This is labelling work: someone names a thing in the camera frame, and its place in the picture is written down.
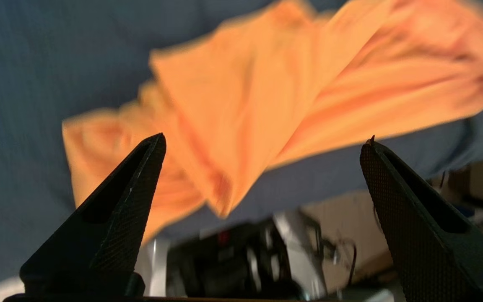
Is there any black cable bundle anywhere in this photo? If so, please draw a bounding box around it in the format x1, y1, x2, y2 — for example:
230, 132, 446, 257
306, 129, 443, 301
330, 237, 358, 289

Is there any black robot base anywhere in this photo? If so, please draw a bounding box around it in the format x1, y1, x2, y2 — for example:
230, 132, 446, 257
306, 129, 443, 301
167, 219, 303, 300

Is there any yellow polo shirt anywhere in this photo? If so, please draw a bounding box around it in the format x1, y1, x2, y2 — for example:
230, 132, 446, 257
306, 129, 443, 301
62, 0, 483, 246

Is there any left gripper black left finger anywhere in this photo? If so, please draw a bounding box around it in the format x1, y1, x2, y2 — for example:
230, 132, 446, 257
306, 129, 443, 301
19, 133, 167, 297

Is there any grey upright post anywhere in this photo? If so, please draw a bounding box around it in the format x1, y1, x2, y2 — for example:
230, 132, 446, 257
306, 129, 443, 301
273, 209, 329, 300

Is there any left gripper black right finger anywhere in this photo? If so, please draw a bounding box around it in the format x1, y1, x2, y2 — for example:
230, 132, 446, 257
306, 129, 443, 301
359, 135, 483, 302

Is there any bed with blue sheet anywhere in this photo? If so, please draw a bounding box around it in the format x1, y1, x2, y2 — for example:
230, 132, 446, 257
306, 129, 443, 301
0, 0, 483, 291

